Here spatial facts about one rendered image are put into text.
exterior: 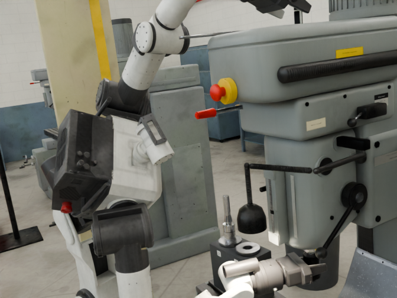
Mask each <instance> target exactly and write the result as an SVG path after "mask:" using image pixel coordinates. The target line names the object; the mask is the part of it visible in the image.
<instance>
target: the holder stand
mask: <svg viewBox="0 0 397 298"><path fill-rule="evenodd" d="M210 254H211V264H212V270H213V280H214V286H216V287H217V288H218V289H220V290H222V291H223V292H226V290H225V288H224V285H223V283H222V281H221V279H220V277H219V275H218V270H219V268H220V266H221V265H222V264H223V263H225V262H227V261H235V262H238V261H243V260H248V259H251V258H255V257H256V258H257V260H258V261H263V260H267V259H270V258H272V257H271V250H269V249H266V248H264V247H262V246H260V245H258V244H257V243H254V242H250V241H248V240H246V239H243V238H241V237H240V236H238V235H236V241H234V242H226V241H224V236H223V237H221V238H220V239H218V240H217V241H215V242H212V243H210ZM272 296H274V292H272V293H268V294H264V295H261V296H258V295H257V294H255V293H254V298H271V297H272Z"/></svg>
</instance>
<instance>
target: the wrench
mask: <svg viewBox="0 0 397 298"><path fill-rule="evenodd" d="M233 32H237V31H229V32H222V33H208V34H195V35H183V36H179V39H186V38H200V37H212V36H215V35H221V34H227V33H233Z"/></svg>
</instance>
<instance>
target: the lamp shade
mask: <svg viewBox="0 0 397 298"><path fill-rule="evenodd" d="M237 229H238V231H239V232H241V233H243V234H258V233H261V232H263V231H265V230H266V229H267V224H266V215H265V212H264V211H263V209H262V207H261V206H259V205H257V204H255V203H253V205H248V204H245V205H243V206H242V207H241V208H239V211H238V215H237Z"/></svg>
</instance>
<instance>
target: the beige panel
mask: <svg viewBox="0 0 397 298"><path fill-rule="evenodd" d="M34 6H35V12H36V16H37V22H38V27H39V31H40V37H41V43H42V47H43V53H44V58H45V65H46V68H47V74H48V80H49V84H50V89H51V95H52V99H53V105H54V111H55V115H56V120H57V126H58V128H59V126H60V124H61V123H62V121H63V119H64V118H65V116H66V115H67V113H68V111H69V110H70V109H74V110H77V111H81V112H85V113H88V114H92V115H96V113H97V110H96V94H97V90H98V87H99V84H100V82H101V81H102V80H103V78H107V79H109V80H111V81H114V82H119V80H120V75H119V67H118V60H117V55H116V48H115V41H114V36H113V28H112V21H111V17H110V9H109V2H108V0H34ZM91 230H92V229H90V230H88V231H86V232H84V233H82V234H79V240H80V242H82V241H85V240H87V239H89V238H91V237H92V232H91Z"/></svg>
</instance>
